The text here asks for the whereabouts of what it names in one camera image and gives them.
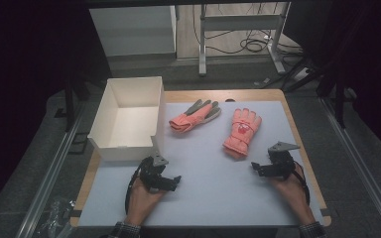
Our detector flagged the person's left hand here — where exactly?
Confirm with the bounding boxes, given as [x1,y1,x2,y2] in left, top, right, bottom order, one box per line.
[124,178,167,227]

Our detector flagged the white box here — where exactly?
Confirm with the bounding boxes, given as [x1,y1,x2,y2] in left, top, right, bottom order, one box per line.
[87,75,165,163]

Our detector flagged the person's right hand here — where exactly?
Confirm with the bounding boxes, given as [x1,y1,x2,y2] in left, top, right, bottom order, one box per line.
[268,163,317,226]

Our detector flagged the right hand-held gripper black cable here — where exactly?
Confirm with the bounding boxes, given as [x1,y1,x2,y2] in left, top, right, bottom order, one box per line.
[292,160,312,206]

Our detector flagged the black stand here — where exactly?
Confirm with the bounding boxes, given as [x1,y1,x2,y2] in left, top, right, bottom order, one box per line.
[54,73,92,133]
[317,59,358,129]

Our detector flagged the black cables on floor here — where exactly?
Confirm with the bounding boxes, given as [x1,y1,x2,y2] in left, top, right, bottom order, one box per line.
[191,2,305,58]

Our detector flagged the pink glove with grey palm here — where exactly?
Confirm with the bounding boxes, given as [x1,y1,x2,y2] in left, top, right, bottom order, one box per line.
[168,98,222,134]

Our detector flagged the dark curtain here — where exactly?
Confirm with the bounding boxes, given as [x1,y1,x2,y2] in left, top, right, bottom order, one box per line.
[282,0,381,163]
[0,0,113,222]

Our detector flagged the clear plastic bag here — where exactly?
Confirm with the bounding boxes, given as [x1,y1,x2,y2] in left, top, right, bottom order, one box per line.
[34,196,77,238]

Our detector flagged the pink glove with red print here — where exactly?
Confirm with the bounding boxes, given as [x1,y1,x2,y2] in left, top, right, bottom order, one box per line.
[222,107,263,160]

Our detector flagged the white metal desk frame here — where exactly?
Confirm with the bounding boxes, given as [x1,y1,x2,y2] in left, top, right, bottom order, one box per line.
[197,1,293,77]

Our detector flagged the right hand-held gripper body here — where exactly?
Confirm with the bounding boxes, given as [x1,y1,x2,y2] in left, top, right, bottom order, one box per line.
[266,141,302,181]

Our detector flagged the wooden table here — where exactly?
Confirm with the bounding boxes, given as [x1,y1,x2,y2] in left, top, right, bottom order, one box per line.
[69,87,332,229]

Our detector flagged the metal floor rail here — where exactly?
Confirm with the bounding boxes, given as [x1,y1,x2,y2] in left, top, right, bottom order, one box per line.
[14,104,87,238]
[319,97,381,238]

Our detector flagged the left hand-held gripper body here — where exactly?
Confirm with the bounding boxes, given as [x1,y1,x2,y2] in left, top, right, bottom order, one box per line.
[138,151,171,192]

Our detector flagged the light blue table mat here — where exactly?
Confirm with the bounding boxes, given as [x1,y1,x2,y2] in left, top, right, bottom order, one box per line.
[77,100,325,228]

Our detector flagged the white cabinet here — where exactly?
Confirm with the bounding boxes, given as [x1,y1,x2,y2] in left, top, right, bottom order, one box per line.
[88,4,178,58]

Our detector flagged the black floor bracket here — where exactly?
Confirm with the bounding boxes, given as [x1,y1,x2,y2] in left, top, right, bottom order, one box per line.
[66,131,89,156]

